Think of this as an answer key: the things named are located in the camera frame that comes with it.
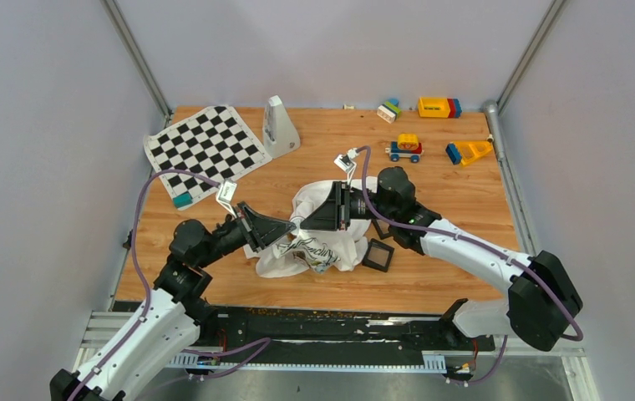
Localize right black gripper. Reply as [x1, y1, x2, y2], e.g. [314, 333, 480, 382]
[300, 181, 395, 232]

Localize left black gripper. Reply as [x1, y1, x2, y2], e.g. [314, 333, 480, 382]
[196, 200, 296, 268]

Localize white printed garment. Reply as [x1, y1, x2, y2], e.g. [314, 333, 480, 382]
[243, 180, 370, 278]

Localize black square frame lid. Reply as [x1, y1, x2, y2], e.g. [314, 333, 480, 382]
[371, 219, 393, 240]

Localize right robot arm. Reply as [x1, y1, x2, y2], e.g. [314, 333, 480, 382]
[299, 166, 583, 352]

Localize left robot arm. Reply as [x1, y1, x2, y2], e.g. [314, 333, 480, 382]
[49, 202, 296, 400]

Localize white cone-shaped box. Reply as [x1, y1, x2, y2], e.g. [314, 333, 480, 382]
[262, 95, 301, 159]

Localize teal small block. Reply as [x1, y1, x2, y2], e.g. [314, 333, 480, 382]
[172, 192, 193, 210]

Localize black white checkerboard sheet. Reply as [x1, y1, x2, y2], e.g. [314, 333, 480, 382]
[143, 106, 272, 183]

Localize toy car with yellow top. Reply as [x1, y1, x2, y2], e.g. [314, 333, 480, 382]
[385, 133, 424, 163]

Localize white green blue blocks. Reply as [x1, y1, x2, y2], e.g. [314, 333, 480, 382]
[377, 98, 402, 124]

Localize yellow red blue block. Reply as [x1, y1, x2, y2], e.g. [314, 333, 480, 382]
[418, 97, 462, 119]

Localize yellow blue toy scoop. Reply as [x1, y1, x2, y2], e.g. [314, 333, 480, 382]
[445, 140, 494, 166]

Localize grey metal pipe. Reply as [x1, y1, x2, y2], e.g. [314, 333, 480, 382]
[482, 100, 506, 163]

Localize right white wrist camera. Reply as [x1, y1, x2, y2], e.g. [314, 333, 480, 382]
[333, 148, 359, 188]

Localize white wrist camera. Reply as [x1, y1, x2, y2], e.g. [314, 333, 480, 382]
[215, 180, 237, 218]
[333, 148, 359, 188]

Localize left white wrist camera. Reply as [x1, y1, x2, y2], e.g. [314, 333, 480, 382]
[215, 180, 237, 218]

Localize black square frame box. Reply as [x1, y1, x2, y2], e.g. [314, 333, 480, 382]
[361, 239, 394, 272]

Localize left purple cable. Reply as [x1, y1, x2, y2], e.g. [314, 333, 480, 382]
[68, 169, 272, 401]

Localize purple cable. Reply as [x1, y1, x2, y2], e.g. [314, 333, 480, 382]
[68, 169, 272, 401]
[357, 145, 584, 387]

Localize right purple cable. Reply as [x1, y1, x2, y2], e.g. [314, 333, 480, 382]
[357, 145, 584, 387]

